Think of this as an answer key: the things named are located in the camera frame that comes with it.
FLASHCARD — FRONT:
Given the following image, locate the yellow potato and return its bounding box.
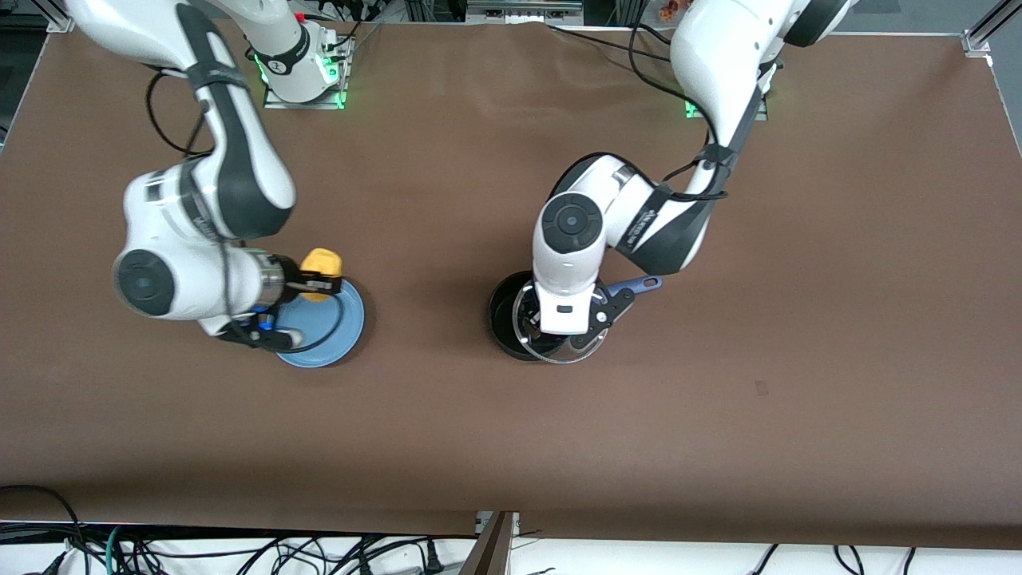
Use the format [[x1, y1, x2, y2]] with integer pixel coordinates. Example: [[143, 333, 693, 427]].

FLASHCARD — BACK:
[[301, 248, 343, 303]]

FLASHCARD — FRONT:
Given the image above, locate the glass lid with blue knob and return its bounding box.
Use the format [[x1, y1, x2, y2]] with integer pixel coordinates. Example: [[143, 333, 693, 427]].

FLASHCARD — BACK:
[[513, 281, 610, 366]]

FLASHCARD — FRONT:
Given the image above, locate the blue round plate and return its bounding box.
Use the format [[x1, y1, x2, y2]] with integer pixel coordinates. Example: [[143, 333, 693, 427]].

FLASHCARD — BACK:
[[271, 276, 366, 369]]

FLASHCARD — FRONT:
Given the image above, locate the brown table cover sheet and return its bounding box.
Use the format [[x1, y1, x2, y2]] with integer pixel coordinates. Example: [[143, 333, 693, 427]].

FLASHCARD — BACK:
[[0, 20, 1022, 552]]

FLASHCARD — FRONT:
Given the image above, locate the grey power strip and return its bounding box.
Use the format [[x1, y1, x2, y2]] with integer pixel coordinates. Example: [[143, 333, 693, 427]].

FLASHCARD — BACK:
[[465, 0, 585, 25]]

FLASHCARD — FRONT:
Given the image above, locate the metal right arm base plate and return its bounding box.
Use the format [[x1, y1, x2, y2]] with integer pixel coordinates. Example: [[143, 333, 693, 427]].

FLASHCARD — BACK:
[[263, 32, 350, 110]]

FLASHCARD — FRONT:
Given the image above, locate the black pot with blue handle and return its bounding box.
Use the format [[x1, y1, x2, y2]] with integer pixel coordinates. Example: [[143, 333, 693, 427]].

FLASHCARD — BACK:
[[489, 270, 664, 362]]

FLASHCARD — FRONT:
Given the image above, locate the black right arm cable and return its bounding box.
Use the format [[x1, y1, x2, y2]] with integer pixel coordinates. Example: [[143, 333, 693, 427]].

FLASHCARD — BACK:
[[145, 66, 215, 158]]

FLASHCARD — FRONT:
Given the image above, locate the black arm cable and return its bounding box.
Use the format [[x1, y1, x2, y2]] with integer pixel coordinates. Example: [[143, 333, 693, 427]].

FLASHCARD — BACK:
[[145, 66, 215, 158], [628, 22, 731, 202]]

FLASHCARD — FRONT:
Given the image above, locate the white metal bracket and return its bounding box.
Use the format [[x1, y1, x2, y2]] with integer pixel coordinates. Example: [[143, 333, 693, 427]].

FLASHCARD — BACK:
[[475, 511, 521, 537]]

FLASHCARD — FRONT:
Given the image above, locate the brown wooden post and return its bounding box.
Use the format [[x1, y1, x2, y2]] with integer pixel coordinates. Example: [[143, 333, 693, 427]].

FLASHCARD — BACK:
[[459, 511, 516, 575]]

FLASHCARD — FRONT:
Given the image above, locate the green cable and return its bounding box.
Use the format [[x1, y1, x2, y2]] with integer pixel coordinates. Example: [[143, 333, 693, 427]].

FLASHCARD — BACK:
[[104, 525, 129, 575]]

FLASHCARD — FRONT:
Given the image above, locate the black looped floor cable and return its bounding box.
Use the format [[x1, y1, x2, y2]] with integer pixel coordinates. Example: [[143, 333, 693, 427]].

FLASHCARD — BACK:
[[0, 484, 85, 575]]

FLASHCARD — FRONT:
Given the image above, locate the thin black table cable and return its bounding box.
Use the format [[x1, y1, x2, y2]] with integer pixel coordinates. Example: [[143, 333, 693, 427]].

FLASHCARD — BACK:
[[547, 22, 675, 63]]

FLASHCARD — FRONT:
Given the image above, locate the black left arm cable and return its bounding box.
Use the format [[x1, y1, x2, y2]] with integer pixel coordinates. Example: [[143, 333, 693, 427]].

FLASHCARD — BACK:
[[628, 22, 731, 202]]

